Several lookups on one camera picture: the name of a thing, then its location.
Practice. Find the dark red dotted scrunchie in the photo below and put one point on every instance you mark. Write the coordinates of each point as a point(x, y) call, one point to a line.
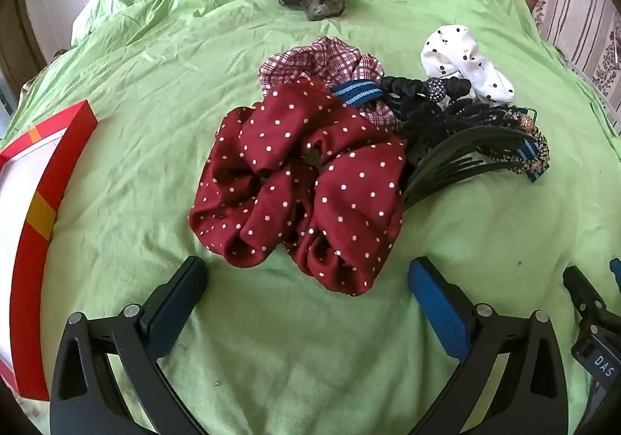
point(291, 148)

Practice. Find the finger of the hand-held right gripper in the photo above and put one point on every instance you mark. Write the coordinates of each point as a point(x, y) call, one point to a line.
point(616, 272)
point(584, 292)

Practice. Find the green bed sheet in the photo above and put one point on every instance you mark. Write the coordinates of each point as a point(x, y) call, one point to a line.
point(194, 75)

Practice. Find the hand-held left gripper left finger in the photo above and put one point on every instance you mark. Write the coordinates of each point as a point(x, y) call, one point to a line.
point(177, 301)

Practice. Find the leopard print hair clip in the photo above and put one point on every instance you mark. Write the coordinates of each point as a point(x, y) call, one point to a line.
point(539, 148)

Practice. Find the red plaid scrunchie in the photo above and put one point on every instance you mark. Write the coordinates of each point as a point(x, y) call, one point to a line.
point(320, 58)

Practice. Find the red cardboard box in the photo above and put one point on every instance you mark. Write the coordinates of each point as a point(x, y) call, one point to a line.
point(43, 241)

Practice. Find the brown wooden door frame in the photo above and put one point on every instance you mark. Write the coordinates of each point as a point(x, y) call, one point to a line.
point(19, 37)

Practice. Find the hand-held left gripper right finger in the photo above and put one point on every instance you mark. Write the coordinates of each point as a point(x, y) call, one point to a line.
point(436, 309)

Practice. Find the striped cushion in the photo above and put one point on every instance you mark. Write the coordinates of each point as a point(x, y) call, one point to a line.
point(577, 22)

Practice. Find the white dotted scrunchie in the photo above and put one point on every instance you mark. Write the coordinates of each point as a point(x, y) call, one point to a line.
point(451, 51)

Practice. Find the black beaded scrunchie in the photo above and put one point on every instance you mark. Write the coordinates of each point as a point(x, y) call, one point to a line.
point(402, 86)

